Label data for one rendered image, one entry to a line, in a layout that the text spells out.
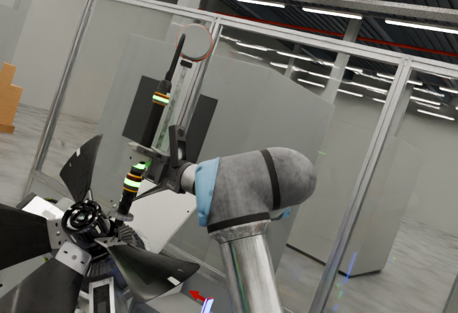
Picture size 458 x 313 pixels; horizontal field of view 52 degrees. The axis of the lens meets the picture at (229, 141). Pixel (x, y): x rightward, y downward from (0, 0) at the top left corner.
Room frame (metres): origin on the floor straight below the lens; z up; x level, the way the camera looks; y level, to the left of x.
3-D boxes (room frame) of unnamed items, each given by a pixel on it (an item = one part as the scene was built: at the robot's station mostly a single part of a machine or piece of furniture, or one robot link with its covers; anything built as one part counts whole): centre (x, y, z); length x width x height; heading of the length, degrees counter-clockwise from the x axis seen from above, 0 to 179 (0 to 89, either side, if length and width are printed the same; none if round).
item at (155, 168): (1.24, 0.12, 1.44); 0.12 x 0.08 x 0.09; 60
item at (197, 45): (2.01, 0.28, 1.88); 0.17 x 0.15 x 0.16; 60
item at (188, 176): (1.20, 0.05, 1.44); 0.08 x 0.05 x 0.08; 150
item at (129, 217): (1.31, 0.22, 1.31); 0.09 x 0.07 x 0.10; 5
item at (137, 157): (1.27, 0.23, 1.44); 0.09 x 0.03 x 0.06; 70
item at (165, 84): (1.30, 0.22, 1.46); 0.04 x 0.04 x 0.46
